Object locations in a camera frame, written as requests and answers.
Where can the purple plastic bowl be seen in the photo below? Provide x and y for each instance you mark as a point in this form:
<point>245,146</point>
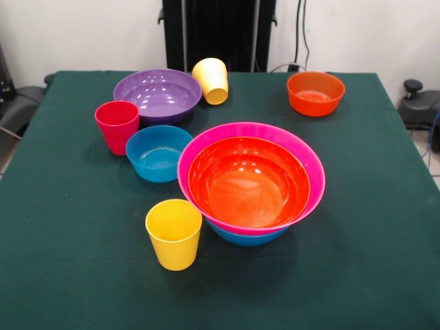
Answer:
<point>154,99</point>

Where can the red plastic cup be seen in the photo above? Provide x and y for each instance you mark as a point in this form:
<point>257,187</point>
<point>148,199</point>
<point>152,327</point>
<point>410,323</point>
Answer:
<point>115,127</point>

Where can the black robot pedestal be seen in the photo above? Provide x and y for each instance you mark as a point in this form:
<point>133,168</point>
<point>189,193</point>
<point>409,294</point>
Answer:
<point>220,34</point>

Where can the black round knob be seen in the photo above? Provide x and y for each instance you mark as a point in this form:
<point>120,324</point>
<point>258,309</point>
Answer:
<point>49,79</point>

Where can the large blue plastic bowl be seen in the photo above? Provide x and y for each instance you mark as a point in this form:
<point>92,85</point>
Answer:
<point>247,240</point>

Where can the black padded equipment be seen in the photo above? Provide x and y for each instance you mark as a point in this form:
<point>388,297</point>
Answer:
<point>24,103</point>

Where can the pink plastic bowl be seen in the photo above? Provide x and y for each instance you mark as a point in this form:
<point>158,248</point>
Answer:
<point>318,178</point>

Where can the dark green tablecloth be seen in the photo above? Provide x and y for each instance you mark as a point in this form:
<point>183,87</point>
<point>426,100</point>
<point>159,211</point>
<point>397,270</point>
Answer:
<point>240,299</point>

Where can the large orange plastic bowl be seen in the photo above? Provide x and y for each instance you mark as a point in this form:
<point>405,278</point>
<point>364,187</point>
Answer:
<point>247,185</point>

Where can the dark device box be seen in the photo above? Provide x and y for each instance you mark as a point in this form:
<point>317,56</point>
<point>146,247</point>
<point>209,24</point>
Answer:
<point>5,86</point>

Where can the small orange plastic bowl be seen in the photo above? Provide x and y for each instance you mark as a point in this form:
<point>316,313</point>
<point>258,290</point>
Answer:
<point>314,99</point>

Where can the yellow plastic cup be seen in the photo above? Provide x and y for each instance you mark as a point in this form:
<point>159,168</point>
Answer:
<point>209,72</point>
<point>216,96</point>
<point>173,244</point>

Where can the small blue plastic bowl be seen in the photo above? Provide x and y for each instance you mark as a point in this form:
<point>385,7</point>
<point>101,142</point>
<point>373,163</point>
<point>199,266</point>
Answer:
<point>154,161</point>

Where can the black equipment base with knob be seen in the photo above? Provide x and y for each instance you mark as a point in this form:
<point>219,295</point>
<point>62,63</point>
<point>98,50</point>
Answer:
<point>421,106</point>

